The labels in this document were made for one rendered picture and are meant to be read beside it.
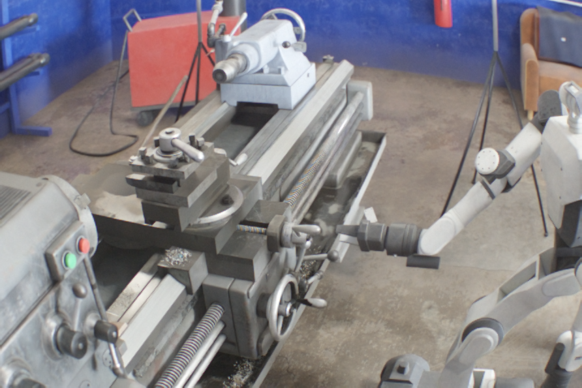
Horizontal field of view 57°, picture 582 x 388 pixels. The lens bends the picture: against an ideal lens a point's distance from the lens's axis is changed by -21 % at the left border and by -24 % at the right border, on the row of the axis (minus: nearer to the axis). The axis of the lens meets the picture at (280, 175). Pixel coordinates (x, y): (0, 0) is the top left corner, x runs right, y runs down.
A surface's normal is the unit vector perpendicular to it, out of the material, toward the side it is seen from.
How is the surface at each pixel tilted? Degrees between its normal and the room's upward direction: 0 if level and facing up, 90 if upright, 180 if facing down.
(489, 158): 41
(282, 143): 36
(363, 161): 0
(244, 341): 90
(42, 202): 45
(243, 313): 90
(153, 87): 90
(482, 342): 90
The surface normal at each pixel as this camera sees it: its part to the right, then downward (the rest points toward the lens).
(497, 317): -0.36, 0.44
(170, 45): 0.02, 0.45
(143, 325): 0.51, -0.66
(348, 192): -0.05, -0.89
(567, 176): -0.73, 0.31
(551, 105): -0.61, -0.55
